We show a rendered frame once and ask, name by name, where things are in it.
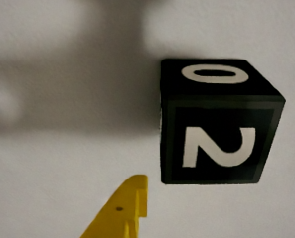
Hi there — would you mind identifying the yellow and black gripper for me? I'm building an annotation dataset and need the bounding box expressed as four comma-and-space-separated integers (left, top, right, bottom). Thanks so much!
79, 175, 148, 238

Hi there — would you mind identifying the black cube with white digits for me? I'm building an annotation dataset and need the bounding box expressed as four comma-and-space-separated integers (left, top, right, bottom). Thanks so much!
159, 59, 286, 184

